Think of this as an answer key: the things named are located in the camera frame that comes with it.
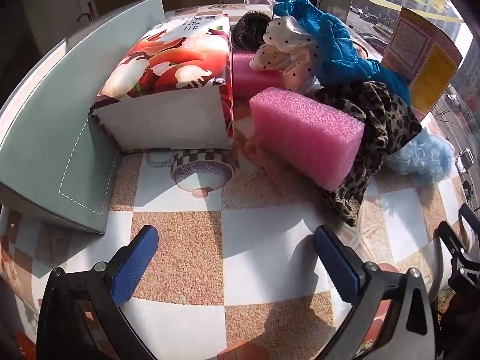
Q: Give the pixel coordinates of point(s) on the dark brown scrunchie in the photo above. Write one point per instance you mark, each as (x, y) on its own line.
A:
(247, 30)

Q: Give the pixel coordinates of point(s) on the grey-green cardboard storage box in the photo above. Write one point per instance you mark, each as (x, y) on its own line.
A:
(45, 120)

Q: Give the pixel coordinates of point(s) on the floral printed tissue box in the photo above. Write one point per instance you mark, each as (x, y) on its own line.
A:
(168, 56)

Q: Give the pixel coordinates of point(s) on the white polka dot scrunchie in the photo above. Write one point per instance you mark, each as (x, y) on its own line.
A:
(285, 48)

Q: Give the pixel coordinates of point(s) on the leopard print scrunchie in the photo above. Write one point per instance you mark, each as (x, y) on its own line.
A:
(382, 120)

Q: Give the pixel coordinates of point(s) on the light blue fluffy scrunchie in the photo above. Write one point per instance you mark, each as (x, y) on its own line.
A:
(423, 157)

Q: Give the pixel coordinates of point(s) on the pink foam sponge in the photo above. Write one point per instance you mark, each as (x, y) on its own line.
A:
(307, 131)
(247, 75)

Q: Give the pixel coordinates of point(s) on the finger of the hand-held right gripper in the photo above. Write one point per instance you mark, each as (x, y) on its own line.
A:
(468, 219)
(459, 255)

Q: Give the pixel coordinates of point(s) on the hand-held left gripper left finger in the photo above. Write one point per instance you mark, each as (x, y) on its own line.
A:
(135, 262)

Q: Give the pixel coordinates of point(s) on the orange and pink carton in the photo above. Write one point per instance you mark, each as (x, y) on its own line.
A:
(431, 67)

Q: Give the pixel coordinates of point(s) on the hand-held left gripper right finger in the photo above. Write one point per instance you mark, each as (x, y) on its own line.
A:
(337, 262)

